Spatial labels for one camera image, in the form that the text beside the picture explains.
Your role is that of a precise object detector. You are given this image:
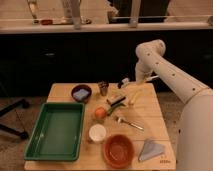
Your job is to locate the white cup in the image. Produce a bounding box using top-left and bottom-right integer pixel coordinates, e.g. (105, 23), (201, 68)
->
(88, 124), (106, 143)

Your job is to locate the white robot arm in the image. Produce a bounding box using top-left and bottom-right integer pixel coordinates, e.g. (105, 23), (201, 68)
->
(135, 39), (213, 171)

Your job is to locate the blue sponge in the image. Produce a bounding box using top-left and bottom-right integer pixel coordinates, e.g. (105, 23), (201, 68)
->
(73, 89), (89, 101)

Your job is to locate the grey folded cloth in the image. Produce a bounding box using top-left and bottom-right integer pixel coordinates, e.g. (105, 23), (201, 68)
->
(138, 139), (165, 161)

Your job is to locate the green plastic tray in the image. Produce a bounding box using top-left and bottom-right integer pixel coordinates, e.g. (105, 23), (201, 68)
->
(24, 102), (85, 162)

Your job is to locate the metal cup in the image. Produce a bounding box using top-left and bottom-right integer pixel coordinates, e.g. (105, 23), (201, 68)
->
(98, 81), (109, 96)

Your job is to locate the small red dish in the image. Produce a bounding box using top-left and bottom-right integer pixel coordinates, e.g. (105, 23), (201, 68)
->
(40, 19), (53, 25)

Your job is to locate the orange fruit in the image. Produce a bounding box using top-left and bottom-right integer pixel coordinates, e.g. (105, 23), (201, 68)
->
(94, 107), (107, 119)

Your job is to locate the dark purple bowl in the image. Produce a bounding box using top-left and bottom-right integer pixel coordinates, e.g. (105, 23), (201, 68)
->
(71, 84), (92, 103)

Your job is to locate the black and tan block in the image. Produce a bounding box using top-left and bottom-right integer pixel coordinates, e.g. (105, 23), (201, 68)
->
(107, 95), (126, 106)

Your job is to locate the yellow banana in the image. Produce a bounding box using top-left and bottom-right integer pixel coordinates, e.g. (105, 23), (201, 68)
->
(128, 90), (142, 105)

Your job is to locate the black office chair base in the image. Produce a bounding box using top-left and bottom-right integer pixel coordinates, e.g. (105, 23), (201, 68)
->
(0, 99), (30, 140)

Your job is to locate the red bowl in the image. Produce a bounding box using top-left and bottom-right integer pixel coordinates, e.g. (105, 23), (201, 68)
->
(102, 134), (134, 169)

